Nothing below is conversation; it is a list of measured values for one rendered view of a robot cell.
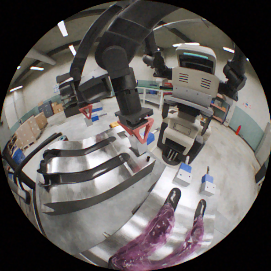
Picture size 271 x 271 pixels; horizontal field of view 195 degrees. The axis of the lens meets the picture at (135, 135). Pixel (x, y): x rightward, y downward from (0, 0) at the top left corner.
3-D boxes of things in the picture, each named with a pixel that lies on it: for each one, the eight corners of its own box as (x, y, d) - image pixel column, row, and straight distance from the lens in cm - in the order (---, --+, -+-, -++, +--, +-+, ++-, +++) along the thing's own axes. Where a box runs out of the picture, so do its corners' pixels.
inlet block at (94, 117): (106, 116, 51) (104, 108, 49) (109, 119, 47) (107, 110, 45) (86, 123, 50) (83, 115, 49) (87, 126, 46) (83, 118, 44)
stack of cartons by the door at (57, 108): (64, 109, 709) (61, 99, 701) (63, 110, 679) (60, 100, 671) (56, 113, 744) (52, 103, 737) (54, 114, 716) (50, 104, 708)
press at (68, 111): (85, 105, 566) (79, 73, 564) (83, 112, 418) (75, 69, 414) (72, 109, 586) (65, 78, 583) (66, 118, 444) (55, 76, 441)
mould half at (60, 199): (121, 138, 47) (119, 117, 40) (151, 171, 34) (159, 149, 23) (47, 170, 58) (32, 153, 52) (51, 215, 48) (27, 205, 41)
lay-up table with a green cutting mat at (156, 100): (145, 98, 576) (145, 83, 566) (174, 108, 422) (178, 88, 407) (130, 100, 515) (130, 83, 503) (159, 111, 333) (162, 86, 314)
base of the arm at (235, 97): (236, 90, 63) (220, 81, 59) (241, 82, 58) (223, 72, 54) (237, 102, 57) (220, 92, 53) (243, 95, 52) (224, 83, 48)
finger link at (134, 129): (139, 153, 21) (130, 122, 16) (126, 141, 26) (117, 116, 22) (156, 140, 24) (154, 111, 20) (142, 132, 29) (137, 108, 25)
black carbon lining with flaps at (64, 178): (114, 138, 37) (110, 119, 32) (133, 163, 27) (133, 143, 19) (49, 166, 45) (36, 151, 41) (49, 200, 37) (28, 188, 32)
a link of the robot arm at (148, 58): (166, 65, 56) (160, 63, 59) (159, 51, 50) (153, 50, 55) (155, 74, 52) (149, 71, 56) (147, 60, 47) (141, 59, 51)
